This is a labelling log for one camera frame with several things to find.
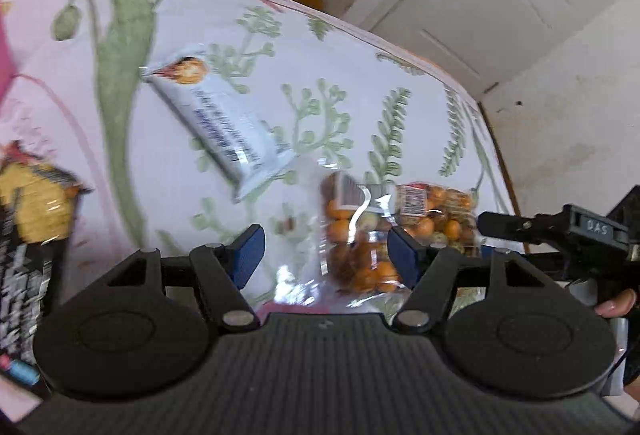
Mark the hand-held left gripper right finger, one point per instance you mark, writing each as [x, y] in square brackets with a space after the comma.
[403, 256]

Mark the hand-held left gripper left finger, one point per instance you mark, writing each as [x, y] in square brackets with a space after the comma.
[247, 251]

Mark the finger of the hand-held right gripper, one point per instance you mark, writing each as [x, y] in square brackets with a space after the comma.
[515, 226]

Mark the clear bag of orange candies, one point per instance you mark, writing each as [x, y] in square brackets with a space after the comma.
[350, 260]

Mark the person's right hand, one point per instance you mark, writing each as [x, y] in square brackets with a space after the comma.
[617, 305]

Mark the white snack bar packet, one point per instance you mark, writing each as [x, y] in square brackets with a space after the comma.
[220, 125]

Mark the floral bed sheet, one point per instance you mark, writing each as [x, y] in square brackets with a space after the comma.
[325, 60]

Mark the black yellow cracker packet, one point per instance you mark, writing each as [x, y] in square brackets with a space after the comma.
[30, 215]

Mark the white door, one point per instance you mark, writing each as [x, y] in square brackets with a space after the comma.
[500, 5]

